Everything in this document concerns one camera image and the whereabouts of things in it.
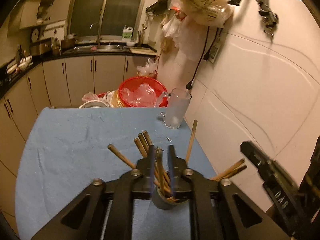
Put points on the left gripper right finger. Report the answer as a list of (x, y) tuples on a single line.
[(218, 210)]

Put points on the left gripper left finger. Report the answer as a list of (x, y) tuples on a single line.
[(104, 210)]

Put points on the wooden chopstick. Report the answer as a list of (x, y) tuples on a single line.
[(159, 158), (124, 159), (147, 138), (191, 141), (143, 142), (230, 169), (140, 147), (234, 172)]

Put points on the black chopstick holder cup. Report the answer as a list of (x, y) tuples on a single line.
[(162, 203)]

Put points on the lower kitchen cabinets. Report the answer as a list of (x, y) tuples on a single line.
[(58, 83)]

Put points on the kitchen cabinets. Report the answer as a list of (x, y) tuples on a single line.
[(31, 13), (58, 83)]

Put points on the kitchen window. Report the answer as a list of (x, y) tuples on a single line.
[(113, 15)]

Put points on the upper kitchen cabinets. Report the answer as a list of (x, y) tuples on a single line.
[(31, 13)]

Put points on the blue towel table cover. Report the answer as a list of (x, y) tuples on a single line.
[(67, 149)]

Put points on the red plastic basin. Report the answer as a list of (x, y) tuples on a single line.
[(140, 91)]

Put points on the green detergent jug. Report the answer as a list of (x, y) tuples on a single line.
[(127, 33)]

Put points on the sink faucet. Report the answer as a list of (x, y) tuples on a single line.
[(99, 37)]

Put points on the large hanging plastic bag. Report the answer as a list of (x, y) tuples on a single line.
[(206, 12)]

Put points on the black tool hanging on wall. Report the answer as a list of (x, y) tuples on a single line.
[(270, 19)]

